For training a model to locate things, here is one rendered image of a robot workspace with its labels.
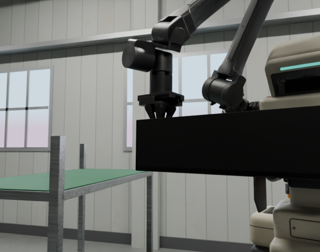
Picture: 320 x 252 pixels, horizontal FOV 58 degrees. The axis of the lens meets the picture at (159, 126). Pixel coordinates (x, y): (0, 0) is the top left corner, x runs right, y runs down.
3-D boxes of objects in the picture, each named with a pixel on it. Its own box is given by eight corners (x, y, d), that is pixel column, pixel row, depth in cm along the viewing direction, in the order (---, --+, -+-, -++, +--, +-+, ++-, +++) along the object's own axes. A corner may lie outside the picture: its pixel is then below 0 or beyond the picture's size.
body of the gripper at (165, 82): (170, 99, 67) (171, 67, 67) (136, 103, 72) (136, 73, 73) (185, 103, 72) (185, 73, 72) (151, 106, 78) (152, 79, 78)
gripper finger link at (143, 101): (161, 134, 67) (161, 94, 68) (136, 135, 71) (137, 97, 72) (177, 136, 73) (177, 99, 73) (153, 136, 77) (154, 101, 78)
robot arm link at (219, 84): (246, 98, 91) (232, 95, 96) (236, 74, 85) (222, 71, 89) (228, 118, 89) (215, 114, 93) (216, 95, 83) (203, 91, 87)
